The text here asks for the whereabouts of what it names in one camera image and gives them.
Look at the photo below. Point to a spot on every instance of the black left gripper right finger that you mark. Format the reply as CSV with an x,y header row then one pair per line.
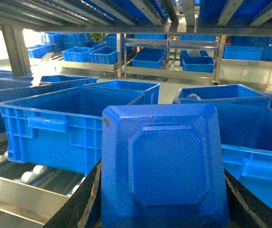
x,y
245,209

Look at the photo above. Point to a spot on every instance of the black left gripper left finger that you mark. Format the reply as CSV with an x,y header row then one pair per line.
x,y
83,208

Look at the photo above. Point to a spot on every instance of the blue 3D-printed block part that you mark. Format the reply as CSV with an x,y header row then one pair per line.
x,y
162,167

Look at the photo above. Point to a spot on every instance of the blue plastic target bin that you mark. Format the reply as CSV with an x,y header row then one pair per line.
x,y
246,137

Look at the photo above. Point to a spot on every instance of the blue bin with plastic bag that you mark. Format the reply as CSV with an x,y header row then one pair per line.
x,y
232,94

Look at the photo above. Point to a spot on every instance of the blue plastic bin behind left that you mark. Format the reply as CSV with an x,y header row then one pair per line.
x,y
150,90

